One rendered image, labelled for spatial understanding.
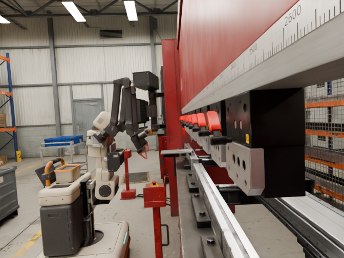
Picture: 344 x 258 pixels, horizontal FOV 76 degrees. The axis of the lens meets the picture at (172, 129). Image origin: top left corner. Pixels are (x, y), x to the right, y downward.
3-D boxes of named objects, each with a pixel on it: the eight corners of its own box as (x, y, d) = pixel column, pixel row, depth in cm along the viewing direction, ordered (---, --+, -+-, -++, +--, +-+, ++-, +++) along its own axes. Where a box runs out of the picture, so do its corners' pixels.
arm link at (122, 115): (122, 85, 216) (121, 84, 206) (136, 87, 217) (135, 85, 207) (117, 130, 218) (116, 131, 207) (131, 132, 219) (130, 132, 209)
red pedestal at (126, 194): (122, 195, 379) (119, 148, 375) (136, 194, 379) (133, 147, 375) (119, 199, 359) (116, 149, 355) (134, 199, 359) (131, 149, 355)
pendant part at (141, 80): (146, 131, 352) (143, 78, 347) (162, 130, 347) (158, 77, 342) (135, 134, 302) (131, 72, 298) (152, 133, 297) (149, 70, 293)
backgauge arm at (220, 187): (210, 201, 144) (209, 180, 143) (307, 196, 144) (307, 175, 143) (212, 206, 136) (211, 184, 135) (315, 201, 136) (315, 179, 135)
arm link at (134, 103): (130, 88, 217) (129, 86, 206) (136, 87, 217) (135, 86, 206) (132, 131, 219) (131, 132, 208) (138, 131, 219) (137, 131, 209)
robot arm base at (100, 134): (97, 133, 175) (92, 134, 163) (104, 127, 175) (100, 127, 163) (104, 142, 176) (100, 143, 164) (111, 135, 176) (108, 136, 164)
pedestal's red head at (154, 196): (147, 197, 179) (145, 176, 178) (166, 196, 179) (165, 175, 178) (144, 208, 159) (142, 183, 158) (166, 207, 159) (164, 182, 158)
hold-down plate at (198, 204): (190, 199, 114) (190, 193, 114) (201, 198, 114) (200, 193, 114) (197, 228, 84) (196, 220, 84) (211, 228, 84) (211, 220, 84)
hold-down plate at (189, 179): (186, 178, 154) (186, 173, 154) (193, 177, 154) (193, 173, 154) (189, 192, 124) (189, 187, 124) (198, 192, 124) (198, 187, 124)
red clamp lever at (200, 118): (195, 111, 69) (198, 133, 62) (208, 111, 69) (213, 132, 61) (195, 116, 70) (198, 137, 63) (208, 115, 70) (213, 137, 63)
